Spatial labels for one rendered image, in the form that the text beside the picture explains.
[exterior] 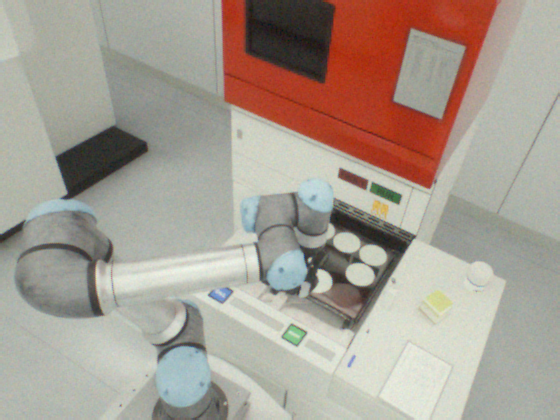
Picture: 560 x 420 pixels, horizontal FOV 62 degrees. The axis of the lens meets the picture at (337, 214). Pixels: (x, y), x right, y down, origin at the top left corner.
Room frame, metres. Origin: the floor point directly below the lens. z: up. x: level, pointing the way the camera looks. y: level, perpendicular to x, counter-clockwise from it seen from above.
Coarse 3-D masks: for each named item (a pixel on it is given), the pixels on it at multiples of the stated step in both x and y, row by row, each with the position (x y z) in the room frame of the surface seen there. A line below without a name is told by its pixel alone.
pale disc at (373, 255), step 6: (366, 246) 1.19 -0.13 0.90; (372, 246) 1.19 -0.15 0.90; (360, 252) 1.15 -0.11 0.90; (366, 252) 1.16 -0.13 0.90; (372, 252) 1.16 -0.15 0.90; (378, 252) 1.17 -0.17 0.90; (384, 252) 1.17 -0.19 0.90; (360, 258) 1.12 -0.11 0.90; (366, 258) 1.13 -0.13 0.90; (372, 258) 1.13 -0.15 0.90; (378, 258) 1.14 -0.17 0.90; (384, 258) 1.14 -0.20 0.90; (372, 264) 1.11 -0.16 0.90; (378, 264) 1.11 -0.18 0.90
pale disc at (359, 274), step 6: (354, 264) 1.09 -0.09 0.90; (360, 264) 1.09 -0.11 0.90; (348, 270) 1.06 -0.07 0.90; (354, 270) 1.06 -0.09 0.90; (360, 270) 1.07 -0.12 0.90; (366, 270) 1.07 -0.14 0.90; (372, 270) 1.08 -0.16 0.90; (348, 276) 1.03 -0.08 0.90; (354, 276) 1.04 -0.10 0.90; (360, 276) 1.04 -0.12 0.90; (366, 276) 1.05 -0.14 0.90; (372, 276) 1.05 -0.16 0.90; (354, 282) 1.01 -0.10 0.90; (360, 282) 1.01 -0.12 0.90; (366, 282) 1.02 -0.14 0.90
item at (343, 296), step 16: (336, 224) 1.27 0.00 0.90; (368, 240) 1.22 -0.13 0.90; (336, 256) 1.11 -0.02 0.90; (352, 256) 1.12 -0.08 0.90; (336, 272) 1.04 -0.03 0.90; (336, 288) 0.97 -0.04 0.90; (352, 288) 0.98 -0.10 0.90; (368, 288) 1.00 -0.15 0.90; (336, 304) 0.91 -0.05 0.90; (352, 304) 0.92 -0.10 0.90
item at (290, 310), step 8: (264, 296) 0.90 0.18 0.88; (272, 296) 0.90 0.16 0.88; (288, 304) 0.88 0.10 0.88; (288, 312) 0.85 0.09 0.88; (296, 312) 0.86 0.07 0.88; (304, 312) 0.87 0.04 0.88; (304, 320) 0.84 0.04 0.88; (312, 320) 0.84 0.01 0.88; (320, 320) 0.85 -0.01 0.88; (312, 328) 0.81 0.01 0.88; (320, 328) 0.82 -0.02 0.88; (328, 328) 0.82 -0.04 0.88; (328, 336) 0.80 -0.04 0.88; (336, 336) 0.80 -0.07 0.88
